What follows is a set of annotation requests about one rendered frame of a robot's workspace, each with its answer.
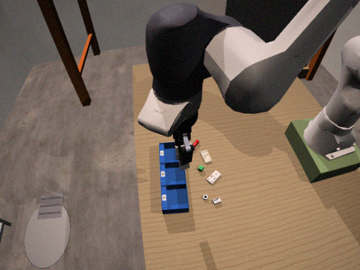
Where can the white domino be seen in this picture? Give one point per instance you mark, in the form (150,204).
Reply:
(214,177)
(206,156)

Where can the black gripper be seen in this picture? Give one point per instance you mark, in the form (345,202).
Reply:
(182,136)

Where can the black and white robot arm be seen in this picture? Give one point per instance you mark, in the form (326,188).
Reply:
(185,45)

